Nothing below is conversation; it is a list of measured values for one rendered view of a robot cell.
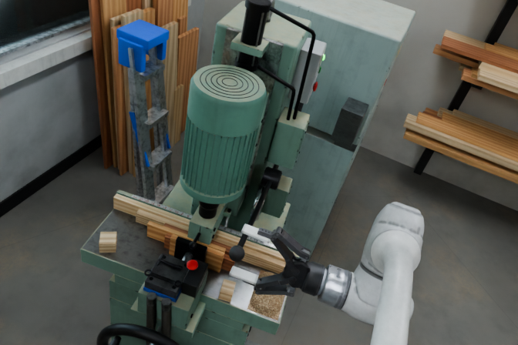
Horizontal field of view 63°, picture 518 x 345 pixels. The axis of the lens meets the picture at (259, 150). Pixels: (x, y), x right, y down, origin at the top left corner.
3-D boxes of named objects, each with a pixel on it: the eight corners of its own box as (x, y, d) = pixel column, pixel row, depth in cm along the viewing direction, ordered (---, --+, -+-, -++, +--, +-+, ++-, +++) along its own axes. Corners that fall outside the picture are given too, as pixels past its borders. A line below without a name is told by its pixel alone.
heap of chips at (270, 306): (247, 309, 116) (249, 301, 114) (260, 269, 127) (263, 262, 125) (277, 320, 115) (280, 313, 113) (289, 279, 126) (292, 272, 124)
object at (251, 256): (135, 222, 132) (136, 212, 130) (138, 217, 134) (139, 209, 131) (319, 289, 126) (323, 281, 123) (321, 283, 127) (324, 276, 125)
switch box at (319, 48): (287, 98, 125) (301, 48, 116) (294, 84, 133) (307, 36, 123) (307, 105, 125) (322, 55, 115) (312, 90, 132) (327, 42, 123)
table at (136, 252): (59, 287, 117) (57, 274, 113) (118, 213, 141) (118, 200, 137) (267, 368, 110) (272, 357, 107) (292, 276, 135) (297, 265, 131)
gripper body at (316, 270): (317, 283, 106) (282, 269, 107) (328, 258, 102) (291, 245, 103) (314, 305, 99) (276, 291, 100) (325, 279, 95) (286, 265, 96)
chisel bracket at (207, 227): (186, 240, 124) (189, 221, 119) (204, 209, 135) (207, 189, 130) (210, 249, 123) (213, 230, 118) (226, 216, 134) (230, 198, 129)
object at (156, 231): (146, 236, 129) (147, 223, 125) (149, 232, 130) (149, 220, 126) (221, 263, 126) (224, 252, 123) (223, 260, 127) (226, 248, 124)
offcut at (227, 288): (234, 289, 120) (236, 282, 118) (230, 302, 117) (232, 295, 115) (222, 285, 120) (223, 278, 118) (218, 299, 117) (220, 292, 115)
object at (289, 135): (267, 162, 128) (277, 121, 119) (274, 145, 135) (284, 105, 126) (293, 170, 127) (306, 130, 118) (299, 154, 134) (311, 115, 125)
